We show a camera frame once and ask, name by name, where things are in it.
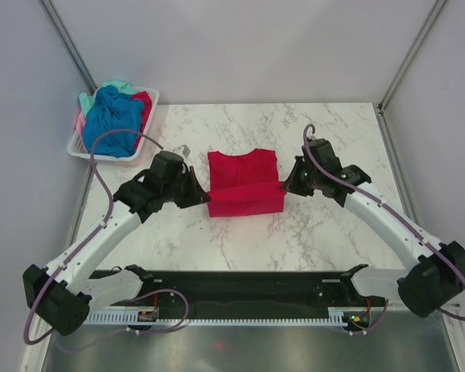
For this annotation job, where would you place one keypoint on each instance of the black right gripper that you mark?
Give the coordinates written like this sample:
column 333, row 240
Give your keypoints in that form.
column 291, row 184

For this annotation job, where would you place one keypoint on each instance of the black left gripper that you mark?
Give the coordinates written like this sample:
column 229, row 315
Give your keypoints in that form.
column 197, row 194

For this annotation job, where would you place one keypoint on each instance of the red t shirt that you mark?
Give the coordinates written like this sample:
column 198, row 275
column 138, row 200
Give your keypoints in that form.
column 245, row 184
column 147, row 101

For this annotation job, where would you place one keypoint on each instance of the white plastic laundry basket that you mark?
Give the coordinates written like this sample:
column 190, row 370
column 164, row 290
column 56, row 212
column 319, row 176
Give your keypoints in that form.
column 76, row 146

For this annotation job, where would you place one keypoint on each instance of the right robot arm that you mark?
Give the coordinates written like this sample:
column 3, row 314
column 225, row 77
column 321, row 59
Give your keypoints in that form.
column 433, row 272

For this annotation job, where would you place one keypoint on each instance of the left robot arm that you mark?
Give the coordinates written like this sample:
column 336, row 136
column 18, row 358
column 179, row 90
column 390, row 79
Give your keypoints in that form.
column 63, row 293

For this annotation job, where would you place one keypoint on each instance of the blue t shirt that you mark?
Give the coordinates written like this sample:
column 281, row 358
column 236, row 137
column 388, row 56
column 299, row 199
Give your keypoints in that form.
column 111, row 125

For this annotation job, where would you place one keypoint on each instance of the pink t shirt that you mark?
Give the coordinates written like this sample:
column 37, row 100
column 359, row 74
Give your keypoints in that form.
column 80, row 123

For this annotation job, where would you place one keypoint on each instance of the teal t shirt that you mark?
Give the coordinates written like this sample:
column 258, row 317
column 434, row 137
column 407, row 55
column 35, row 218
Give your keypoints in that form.
column 88, row 101

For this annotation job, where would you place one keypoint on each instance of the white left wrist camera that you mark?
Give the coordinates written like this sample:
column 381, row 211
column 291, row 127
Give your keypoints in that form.
column 183, row 151

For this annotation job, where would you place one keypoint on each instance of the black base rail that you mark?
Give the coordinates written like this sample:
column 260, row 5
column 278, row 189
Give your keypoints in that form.
column 248, row 293

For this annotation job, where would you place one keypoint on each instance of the right aluminium frame post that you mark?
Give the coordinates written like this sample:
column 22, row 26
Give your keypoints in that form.
column 412, row 52

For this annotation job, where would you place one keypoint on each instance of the aluminium frame post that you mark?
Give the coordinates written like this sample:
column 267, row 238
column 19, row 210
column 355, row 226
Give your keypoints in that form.
column 65, row 37
column 412, row 52

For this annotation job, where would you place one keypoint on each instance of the left aluminium frame post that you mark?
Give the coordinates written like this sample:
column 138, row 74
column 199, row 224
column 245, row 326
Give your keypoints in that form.
column 65, row 37

